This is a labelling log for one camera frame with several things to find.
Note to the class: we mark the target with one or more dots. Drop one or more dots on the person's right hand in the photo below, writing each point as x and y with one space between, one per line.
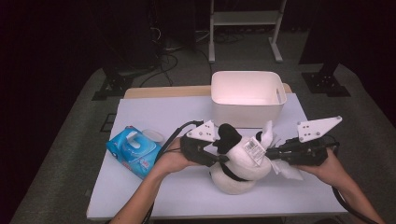
327 172

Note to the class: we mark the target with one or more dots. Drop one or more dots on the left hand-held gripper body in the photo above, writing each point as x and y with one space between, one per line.
202 132

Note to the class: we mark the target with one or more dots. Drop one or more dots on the panda plush toy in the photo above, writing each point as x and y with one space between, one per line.
246 168

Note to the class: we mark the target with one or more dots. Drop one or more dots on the white metal stand frame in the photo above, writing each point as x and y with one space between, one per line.
244 18

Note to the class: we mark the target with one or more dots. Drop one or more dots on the white wet wipe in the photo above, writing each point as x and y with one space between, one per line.
288 172

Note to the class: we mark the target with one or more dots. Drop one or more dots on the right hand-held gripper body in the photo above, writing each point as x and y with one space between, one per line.
314 129

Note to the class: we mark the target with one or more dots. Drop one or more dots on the blue wet wipes pack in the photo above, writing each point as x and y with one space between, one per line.
129 152

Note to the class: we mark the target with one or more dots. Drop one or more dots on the person's left hand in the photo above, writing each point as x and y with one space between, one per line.
172 160

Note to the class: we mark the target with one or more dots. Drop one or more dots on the black stand base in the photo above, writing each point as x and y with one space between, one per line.
113 85
325 84

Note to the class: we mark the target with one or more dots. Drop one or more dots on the white plastic storage bin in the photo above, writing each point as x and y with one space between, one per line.
246 112

